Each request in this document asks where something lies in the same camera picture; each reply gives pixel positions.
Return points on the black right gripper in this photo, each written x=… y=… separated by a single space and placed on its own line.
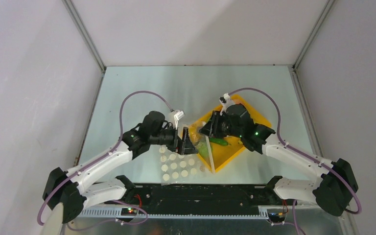
x=214 y=124

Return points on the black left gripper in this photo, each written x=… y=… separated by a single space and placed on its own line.
x=188 y=147

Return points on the green chili pepper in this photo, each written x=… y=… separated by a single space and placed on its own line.
x=220 y=142

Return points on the clear zip top bag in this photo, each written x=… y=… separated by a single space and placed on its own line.
x=175 y=168

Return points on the bumpy green custard apple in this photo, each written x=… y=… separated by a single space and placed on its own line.
x=203 y=150

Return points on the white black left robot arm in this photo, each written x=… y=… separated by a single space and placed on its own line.
x=77 y=188

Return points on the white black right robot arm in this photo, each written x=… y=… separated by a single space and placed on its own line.
x=330 y=185

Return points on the yellow plastic tray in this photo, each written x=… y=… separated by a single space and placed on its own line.
x=220 y=156

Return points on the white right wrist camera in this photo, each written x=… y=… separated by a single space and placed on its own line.
x=226 y=102

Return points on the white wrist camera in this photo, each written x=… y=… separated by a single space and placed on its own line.
x=176 y=116
x=226 y=102

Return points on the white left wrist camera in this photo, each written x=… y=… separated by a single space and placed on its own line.
x=176 y=116

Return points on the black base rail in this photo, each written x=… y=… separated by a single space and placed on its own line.
x=203 y=199

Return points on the grey slotted cable duct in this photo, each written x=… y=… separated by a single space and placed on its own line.
x=127 y=212

